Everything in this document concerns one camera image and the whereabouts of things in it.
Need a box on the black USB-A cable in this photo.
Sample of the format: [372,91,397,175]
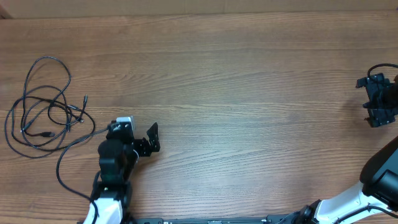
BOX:
[3,85,73,159]

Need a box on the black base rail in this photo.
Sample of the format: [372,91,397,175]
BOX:
[77,213,307,224]

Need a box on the short black USB cable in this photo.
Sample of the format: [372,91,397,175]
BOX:
[10,95,85,147]

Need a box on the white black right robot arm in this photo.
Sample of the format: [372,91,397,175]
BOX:
[294,73,397,223]

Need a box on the long black USB cable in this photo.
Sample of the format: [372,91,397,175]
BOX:
[20,55,96,152]

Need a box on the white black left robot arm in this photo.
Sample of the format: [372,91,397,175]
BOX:
[83,118,160,224]

